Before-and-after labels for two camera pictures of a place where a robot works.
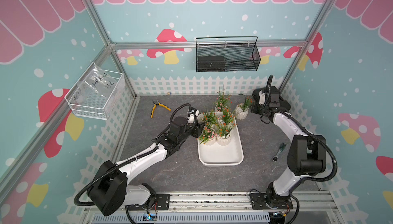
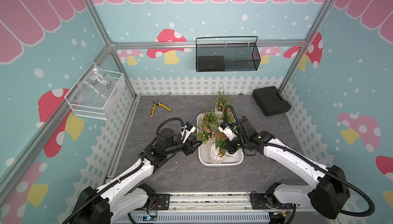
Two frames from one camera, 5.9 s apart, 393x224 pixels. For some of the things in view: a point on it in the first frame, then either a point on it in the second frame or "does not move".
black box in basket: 211,64 does not move
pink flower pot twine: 209,136 does not move
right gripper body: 265,108 → 238,143
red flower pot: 242,110 → 217,154
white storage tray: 231,154 does not move
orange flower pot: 210,118 does not move
